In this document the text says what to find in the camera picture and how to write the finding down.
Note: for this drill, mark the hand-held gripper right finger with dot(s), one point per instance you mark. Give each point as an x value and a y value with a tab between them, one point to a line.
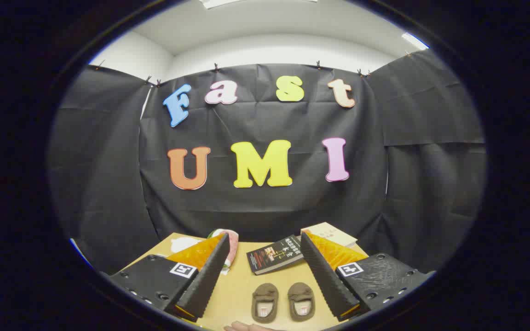
327	280

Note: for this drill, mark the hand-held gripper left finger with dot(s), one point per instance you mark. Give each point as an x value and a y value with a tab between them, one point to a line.
207	280

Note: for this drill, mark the brown fuzzy shoe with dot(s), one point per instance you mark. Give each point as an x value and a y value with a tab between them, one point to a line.
301	291
265	292

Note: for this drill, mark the watermelon slice plush toy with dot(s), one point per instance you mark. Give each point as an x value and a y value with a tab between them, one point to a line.
233	248

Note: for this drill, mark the white plush toy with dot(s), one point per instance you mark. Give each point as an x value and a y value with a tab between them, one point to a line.
182	244

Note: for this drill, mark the beige book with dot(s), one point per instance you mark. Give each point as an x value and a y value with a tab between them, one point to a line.
334	233

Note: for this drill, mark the black paperback book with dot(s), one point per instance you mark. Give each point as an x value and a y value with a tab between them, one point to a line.
269	257

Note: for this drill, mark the ceiling light panel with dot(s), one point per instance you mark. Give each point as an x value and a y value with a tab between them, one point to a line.
414	40
219	2

